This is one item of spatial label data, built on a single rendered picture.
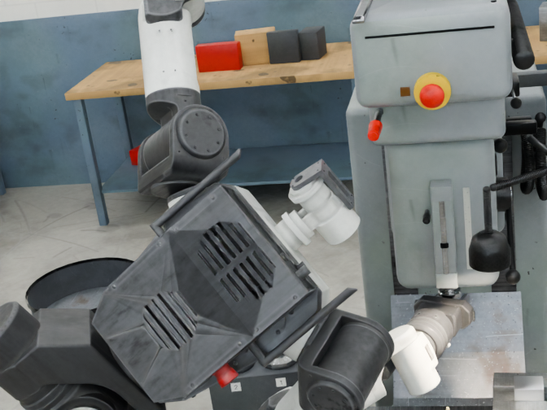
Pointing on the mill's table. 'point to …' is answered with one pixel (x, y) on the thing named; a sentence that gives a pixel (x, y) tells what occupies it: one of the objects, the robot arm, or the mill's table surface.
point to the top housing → (432, 50)
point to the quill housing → (396, 179)
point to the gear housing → (442, 122)
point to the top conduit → (519, 39)
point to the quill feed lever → (508, 228)
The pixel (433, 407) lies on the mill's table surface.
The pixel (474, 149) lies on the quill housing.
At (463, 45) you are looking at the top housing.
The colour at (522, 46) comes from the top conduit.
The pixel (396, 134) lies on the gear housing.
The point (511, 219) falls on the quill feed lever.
